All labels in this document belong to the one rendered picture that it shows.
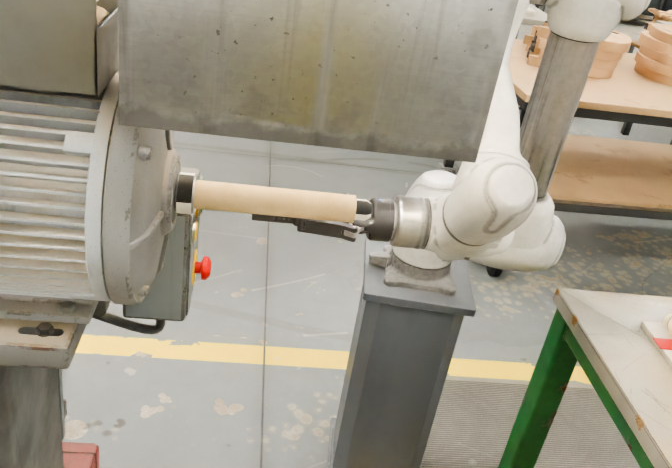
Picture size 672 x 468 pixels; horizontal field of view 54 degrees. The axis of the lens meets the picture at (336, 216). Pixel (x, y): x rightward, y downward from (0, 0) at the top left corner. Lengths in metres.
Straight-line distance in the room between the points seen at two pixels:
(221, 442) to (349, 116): 1.71
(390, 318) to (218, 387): 0.85
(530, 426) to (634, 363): 0.34
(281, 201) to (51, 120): 0.25
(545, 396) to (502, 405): 1.05
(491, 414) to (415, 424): 0.60
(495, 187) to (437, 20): 0.45
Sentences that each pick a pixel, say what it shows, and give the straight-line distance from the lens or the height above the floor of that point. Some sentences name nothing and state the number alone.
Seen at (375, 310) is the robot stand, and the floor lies 0.64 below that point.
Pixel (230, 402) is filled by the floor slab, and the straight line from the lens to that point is 2.29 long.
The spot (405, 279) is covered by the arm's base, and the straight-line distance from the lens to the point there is 1.66.
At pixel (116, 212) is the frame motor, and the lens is 0.64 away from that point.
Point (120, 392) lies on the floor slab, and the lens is 2.33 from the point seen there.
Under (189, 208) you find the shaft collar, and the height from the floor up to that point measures 1.24.
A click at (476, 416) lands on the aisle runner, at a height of 0.00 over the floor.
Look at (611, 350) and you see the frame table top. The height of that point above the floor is 0.93.
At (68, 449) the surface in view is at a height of 0.62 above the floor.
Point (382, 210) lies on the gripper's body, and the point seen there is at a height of 1.10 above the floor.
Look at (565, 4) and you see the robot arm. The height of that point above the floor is 1.42.
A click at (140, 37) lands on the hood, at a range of 0.54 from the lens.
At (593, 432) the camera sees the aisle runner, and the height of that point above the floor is 0.00.
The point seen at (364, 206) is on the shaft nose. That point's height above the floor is 1.26.
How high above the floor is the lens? 1.60
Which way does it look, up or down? 28 degrees down
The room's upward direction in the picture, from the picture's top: 9 degrees clockwise
